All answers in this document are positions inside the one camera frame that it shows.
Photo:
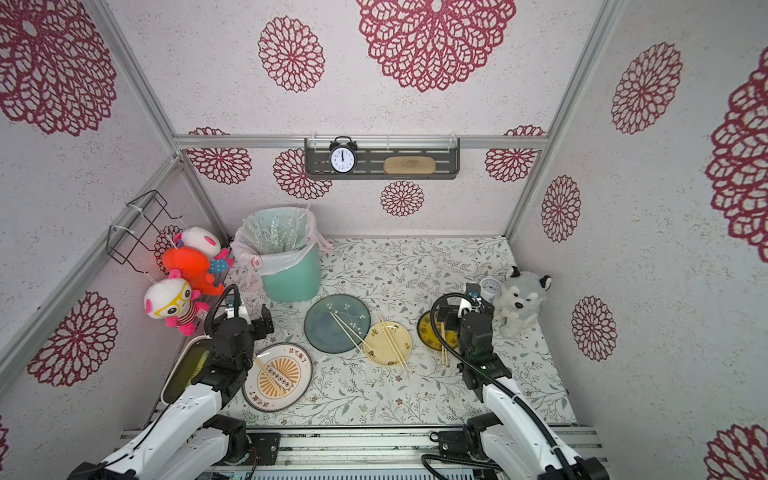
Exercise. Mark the grey wall shelf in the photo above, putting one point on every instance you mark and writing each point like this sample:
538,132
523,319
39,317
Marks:
370,158

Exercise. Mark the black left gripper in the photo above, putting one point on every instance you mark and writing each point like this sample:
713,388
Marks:
257,324

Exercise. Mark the wooden brush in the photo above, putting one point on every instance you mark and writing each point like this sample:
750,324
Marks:
409,165

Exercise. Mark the metal base rail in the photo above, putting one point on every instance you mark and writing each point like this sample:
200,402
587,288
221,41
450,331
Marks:
349,449

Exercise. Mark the white plush doll yellow glasses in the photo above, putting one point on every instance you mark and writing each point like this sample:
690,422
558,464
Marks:
176,302

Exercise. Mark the yellow patterned plate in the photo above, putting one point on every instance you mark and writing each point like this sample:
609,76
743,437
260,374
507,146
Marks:
428,336

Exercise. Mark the dark green glass plate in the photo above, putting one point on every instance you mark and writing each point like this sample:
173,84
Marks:
323,333

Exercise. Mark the white pink plush doll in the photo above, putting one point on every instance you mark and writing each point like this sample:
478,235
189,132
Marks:
203,241

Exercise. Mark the green trash bin with bag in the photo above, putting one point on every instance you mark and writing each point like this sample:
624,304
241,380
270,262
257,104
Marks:
281,248

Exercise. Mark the husky plush toy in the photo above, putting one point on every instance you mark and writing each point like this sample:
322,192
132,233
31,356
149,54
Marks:
518,303

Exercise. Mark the small white round gauge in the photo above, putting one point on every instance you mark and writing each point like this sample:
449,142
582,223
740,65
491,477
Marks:
490,287

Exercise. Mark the cream yellow plate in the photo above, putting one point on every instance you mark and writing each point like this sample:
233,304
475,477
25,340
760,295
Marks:
377,347

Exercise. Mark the white container green inside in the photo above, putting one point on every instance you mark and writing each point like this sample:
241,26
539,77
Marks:
187,366

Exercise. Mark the white orange patterned plate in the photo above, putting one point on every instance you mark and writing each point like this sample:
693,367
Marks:
290,365

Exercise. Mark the red orange plush toy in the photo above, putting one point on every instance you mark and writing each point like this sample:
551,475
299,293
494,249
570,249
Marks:
192,266

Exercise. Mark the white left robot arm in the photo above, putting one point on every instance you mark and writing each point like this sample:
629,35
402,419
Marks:
180,408

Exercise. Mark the black alarm clock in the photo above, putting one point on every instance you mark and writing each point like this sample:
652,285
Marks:
343,154

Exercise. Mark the black wire rack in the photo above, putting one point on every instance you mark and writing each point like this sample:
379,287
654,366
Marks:
148,234

